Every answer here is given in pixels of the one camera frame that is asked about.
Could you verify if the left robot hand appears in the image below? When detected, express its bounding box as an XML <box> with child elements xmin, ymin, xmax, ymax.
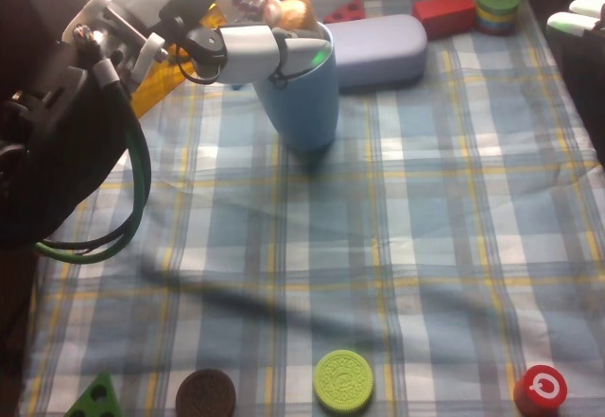
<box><xmin>101</xmin><ymin>0</ymin><xmax>335</xmax><ymax>85</ymax></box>

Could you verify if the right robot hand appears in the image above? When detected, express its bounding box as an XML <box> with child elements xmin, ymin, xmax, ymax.
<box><xmin>545</xmin><ymin>0</ymin><xmax>605</xmax><ymax>40</ymax></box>

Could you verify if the dark berry topped cupcake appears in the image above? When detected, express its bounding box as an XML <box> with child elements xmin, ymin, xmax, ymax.
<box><xmin>231</xmin><ymin>0</ymin><xmax>317</xmax><ymax>31</ymax></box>

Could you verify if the blue plastic cup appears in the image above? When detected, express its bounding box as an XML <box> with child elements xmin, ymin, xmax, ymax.
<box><xmin>254</xmin><ymin>22</ymin><xmax>339</xmax><ymax>153</ymax></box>

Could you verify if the gold bar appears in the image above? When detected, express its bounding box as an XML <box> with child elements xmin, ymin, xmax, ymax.
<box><xmin>130</xmin><ymin>3</ymin><xmax>224</xmax><ymax>120</ymax></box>

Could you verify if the red triangle block with holes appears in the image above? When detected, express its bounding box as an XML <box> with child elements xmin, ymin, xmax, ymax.
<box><xmin>323</xmin><ymin>0</ymin><xmax>365</xmax><ymax>25</ymax></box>

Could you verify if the lilac glasses case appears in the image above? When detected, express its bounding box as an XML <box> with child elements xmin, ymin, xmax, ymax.
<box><xmin>324</xmin><ymin>13</ymin><xmax>429</xmax><ymax>90</ymax></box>

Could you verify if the red rectangular block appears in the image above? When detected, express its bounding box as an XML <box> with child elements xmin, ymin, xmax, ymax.
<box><xmin>411</xmin><ymin>0</ymin><xmax>476</xmax><ymax>41</ymax></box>

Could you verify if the blue plaid tablecloth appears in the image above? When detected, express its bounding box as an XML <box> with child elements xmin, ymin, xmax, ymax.
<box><xmin>18</xmin><ymin>0</ymin><xmax>605</xmax><ymax>417</ymax></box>

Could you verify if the green sandwich cookie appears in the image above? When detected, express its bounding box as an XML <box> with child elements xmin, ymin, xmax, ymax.
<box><xmin>313</xmin><ymin>349</ymin><xmax>376</xmax><ymax>414</ymax></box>

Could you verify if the brown sandwich cookie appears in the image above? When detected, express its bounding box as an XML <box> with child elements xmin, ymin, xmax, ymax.
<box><xmin>175</xmin><ymin>368</ymin><xmax>237</xmax><ymax>417</ymax></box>

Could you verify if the red cylinder with white symbol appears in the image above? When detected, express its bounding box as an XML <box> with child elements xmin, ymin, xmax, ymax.
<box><xmin>513</xmin><ymin>364</ymin><xmax>568</xmax><ymax>416</ymax></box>

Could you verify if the green triangle block with holes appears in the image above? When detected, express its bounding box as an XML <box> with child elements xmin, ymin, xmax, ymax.
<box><xmin>63</xmin><ymin>372</ymin><xmax>122</xmax><ymax>417</ymax></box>

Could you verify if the yellow wooden ring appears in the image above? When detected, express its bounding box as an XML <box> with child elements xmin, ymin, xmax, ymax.
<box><xmin>476</xmin><ymin>9</ymin><xmax>520</xmax><ymax>24</ymax></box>

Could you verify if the blue wooden ring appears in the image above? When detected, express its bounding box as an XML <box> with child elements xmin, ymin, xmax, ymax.
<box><xmin>476</xmin><ymin>17</ymin><xmax>518</xmax><ymax>31</ymax></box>

